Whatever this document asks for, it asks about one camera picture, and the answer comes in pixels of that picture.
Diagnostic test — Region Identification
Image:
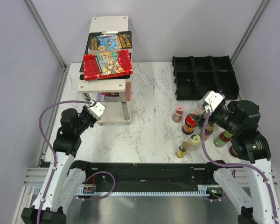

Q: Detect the white cable duct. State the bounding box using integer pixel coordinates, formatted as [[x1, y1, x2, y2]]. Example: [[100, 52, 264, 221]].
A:
[[75, 186, 223, 198]]

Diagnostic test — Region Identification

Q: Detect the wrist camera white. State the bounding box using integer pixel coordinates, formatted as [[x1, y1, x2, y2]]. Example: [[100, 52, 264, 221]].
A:
[[203, 91, 225, 112], [87, 100, 105, 120]]

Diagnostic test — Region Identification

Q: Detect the white two-tier shelf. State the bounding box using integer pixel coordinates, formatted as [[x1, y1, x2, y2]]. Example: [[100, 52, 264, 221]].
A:
[[77, 15, 133, 125]]

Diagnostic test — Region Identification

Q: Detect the clear jar grey lid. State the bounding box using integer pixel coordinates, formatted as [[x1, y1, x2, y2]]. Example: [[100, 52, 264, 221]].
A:
[[193, 99, 205, 116]]

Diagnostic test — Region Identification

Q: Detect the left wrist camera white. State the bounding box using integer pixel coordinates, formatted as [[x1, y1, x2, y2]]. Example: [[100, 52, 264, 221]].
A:
[[87, 100, 105, 120]]

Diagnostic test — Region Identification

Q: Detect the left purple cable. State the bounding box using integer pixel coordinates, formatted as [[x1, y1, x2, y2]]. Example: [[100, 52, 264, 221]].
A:
[[36, 100, 94, 224]]

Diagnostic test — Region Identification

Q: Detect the green label sauce bottle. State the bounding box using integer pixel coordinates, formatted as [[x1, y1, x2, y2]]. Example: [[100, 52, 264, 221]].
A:
[[214, 130, 233, 147]]

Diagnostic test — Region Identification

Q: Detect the yellow cap sauce bottle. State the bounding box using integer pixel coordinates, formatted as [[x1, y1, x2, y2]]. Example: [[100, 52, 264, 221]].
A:
[[204, 123, 216, 140]]

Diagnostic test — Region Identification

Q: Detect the pink book on lower shelf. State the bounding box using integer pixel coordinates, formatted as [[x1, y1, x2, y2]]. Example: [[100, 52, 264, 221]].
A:
[[97, 82, 131, 102]]

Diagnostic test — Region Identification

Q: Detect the black cover treehouse book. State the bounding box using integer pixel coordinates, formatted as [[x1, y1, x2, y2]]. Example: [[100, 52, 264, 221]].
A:
[[85, 31, 133, 54]]

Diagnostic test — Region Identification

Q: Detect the yellow lid spice jar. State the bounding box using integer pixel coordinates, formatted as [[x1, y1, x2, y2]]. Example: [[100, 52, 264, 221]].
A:
[[187, 134, 201, 151]]

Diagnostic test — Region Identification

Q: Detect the black compartment organizer tray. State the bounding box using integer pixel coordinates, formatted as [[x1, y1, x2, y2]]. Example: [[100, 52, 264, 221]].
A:
[[172, 56, 239, 101]]

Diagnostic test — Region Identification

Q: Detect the red cover book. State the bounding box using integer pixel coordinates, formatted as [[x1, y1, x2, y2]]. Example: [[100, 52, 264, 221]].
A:
[[83, 50, 133, 81]]

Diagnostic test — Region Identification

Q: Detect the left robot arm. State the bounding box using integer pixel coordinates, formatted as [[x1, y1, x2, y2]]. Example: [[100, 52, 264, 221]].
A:
[[21, 101, 105, 224]]

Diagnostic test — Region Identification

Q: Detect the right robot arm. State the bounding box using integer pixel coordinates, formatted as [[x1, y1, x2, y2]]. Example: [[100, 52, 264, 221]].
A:
[[195, 93, 280, 224]]

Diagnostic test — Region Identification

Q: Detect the pink lid spice jar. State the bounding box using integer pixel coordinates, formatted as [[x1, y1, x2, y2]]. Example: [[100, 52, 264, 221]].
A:
[[172, 105, 184, 123]]

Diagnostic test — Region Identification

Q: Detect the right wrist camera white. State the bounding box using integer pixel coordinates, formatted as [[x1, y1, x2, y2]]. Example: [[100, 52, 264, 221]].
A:
[[203, 91, 225, 112]]

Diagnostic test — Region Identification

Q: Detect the small yellow label bottle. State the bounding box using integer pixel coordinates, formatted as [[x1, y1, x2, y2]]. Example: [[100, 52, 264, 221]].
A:
[[175, 141, 188, 158]]

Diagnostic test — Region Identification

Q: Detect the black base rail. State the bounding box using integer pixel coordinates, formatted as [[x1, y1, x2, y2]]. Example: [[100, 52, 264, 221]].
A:
[[70, 161, 219, 193]]

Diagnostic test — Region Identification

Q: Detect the red lid sauce jar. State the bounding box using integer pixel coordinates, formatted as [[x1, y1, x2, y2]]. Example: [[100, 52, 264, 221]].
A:
[[182, 113, 197, 135]]

